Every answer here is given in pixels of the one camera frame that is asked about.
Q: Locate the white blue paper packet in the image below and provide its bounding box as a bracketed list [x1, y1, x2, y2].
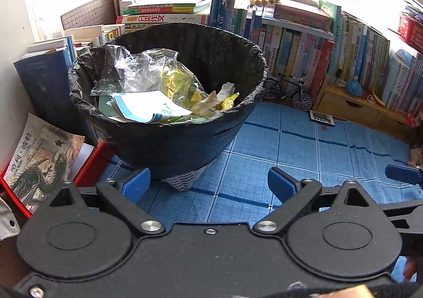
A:
[106, 91, 191, 123]

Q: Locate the white tissue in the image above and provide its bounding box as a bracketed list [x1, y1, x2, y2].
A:
[191, 83, 240, 118]

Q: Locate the white trash bin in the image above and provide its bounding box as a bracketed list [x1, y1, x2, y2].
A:
[163, 166, 208, 191]

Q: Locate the blue checkered table mat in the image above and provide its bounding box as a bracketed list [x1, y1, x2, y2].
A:
[97, 100, 423, 284]

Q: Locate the red plastic basket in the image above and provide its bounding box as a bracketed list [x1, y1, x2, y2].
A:
[397, 14, 423, 53]

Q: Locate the wooden drawer shelf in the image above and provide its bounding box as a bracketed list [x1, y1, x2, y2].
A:
[312, 78, 413, 144]

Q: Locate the small white calculator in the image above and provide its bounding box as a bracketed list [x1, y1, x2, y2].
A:
[309, 110, 335, 126]

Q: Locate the illustrated dragon cover book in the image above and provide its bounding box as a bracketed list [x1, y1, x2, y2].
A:
[4, 113, 85, 213]

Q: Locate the clear plastic bottle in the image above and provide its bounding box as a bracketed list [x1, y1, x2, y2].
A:
[90, 45, 178, 96]

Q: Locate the dark blue upright book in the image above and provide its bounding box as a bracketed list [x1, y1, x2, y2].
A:
[14, 48, 98, 146]

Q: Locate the yellow banana toy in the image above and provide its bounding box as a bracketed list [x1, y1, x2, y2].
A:
[371, 88, 386, 107]

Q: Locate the red book tray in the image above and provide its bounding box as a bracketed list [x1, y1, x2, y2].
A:
[1, 138, 115, 218]

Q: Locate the brown hardcover lying book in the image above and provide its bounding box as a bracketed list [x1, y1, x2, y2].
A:
[274, 0, 332, 31]

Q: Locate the gold foil wrapper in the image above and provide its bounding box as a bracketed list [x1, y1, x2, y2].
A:
[161, 61, 240, 112]

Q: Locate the black bin liner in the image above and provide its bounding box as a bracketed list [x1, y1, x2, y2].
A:
[68, 22, 268, 179]

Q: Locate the miniature black bicycle model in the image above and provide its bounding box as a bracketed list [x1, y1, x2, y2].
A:
[264, 73, 312, 112]

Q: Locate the blue yarn ball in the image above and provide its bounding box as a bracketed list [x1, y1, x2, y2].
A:
[346, 81, 363, 98]

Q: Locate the red white stacked book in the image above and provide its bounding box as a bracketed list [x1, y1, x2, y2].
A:
[116, 14, 209, 25]

